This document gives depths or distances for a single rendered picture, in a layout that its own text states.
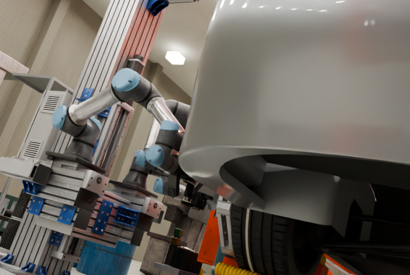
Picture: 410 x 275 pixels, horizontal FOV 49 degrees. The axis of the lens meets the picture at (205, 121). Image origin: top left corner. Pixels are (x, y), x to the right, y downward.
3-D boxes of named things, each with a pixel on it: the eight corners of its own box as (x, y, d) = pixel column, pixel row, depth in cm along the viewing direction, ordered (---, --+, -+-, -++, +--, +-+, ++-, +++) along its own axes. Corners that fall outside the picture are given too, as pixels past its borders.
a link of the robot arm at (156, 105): (144, 103, 228) (188, 166, 195) (130, 94, 220) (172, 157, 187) (160, 87, 227) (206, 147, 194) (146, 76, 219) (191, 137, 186)
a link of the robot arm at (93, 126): (99, 147, 236) (108, 124, 240) (79, 138, 227) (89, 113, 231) (85, 146, 244) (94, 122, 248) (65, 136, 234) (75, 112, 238)
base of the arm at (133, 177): (116, 182, 270) (122, 166, 273) (131, 188, 282) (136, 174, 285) (135, 186, 262) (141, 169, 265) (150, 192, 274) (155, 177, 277)
